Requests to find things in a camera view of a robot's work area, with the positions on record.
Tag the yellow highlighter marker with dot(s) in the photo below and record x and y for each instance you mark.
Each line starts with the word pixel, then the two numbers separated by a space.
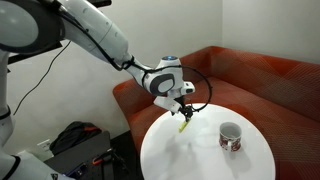
pixel 182 127

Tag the white wrist mount box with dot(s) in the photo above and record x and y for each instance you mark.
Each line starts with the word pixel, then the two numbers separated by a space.
pixel 166 103

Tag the red white patterned mug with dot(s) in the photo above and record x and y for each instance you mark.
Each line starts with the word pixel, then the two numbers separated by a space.
pixel 230 140

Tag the black backpack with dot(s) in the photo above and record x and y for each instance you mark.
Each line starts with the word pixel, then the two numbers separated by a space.
pixel 83 151
pixel 73 135

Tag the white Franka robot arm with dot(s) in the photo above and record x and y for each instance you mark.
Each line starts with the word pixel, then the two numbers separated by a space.
pixel 96 30

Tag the white wall outlet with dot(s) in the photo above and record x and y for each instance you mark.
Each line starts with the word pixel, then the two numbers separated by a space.
pixel 44 145

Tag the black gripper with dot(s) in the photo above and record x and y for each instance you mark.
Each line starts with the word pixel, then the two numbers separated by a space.
pixel 186 108

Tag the orange upholstered sofa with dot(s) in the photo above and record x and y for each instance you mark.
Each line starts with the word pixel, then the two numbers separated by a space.
pixel 266 83

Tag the black mounting bar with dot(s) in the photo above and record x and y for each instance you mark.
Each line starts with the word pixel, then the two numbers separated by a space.
pixel 33 52

